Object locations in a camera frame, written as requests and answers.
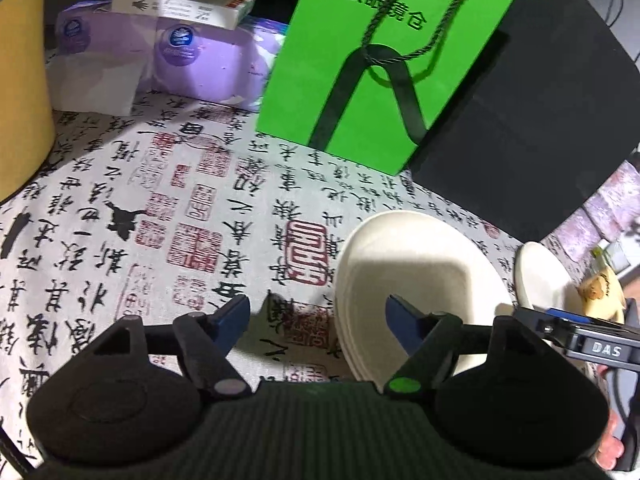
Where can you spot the purple textured vase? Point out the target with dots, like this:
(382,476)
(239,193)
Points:
(590,210)

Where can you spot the yellow mug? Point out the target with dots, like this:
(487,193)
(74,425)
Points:
(602,292)

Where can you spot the green paper bag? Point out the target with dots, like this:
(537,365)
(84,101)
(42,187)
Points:
(350,60)

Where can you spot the yellow thermos jug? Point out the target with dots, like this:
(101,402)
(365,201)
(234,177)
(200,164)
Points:
(22,85)

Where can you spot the person's right hand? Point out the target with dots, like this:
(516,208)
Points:
(609,440)

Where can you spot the purple tissue pack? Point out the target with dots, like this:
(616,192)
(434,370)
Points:
(200,65)

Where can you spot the small white box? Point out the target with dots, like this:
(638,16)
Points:
(185,5)

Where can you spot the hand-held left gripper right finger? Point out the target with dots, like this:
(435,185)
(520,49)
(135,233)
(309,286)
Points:
(404,322)

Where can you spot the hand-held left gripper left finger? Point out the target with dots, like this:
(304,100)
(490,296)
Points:
(232,321)

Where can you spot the white tissue sheet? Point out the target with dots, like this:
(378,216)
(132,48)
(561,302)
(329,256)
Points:
(92,85)

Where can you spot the black paper bag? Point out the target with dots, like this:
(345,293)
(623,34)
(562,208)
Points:
(540,110)

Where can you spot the cream plate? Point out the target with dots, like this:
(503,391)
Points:
(351,360)
(540,275)
(425,260)

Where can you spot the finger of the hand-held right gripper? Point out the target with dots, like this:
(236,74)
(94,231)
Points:
(560,322)

